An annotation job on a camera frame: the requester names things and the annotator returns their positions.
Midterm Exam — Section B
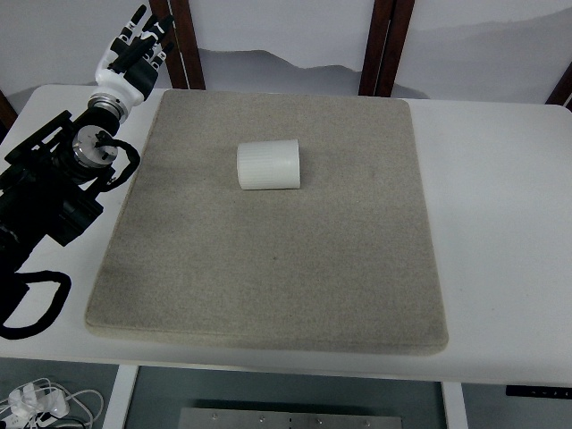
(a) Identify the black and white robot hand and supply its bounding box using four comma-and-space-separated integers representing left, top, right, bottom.
94, 4, 176, 105

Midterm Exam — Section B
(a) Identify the white ribbed cup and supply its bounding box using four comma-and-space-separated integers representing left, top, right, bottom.
235, 138, 303, 192

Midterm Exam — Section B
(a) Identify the beige felt mat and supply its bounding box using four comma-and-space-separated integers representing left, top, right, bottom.
83, 88, 450, 357

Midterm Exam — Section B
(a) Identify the white table leg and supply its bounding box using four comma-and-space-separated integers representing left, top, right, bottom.
440, 382, 469, 429
103, 365, 139, 429

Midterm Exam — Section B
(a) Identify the white power adapter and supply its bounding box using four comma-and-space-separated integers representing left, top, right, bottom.
7, 383, 71, 422

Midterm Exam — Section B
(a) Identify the grey metal plate with screws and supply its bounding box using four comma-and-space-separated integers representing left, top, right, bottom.
178, 407, 407, 429

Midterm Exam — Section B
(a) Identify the black table control panel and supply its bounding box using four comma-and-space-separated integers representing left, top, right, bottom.
505, 384, 572, 398

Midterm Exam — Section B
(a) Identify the brown wooden screen frame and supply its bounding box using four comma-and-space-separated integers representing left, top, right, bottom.
148, 0, 206, 90
545, 62, 572, 111
357, 0, 416, 97
0, 88, 19, 135

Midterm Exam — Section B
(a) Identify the white cable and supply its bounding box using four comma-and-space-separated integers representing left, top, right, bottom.
0, 377, 105, 429

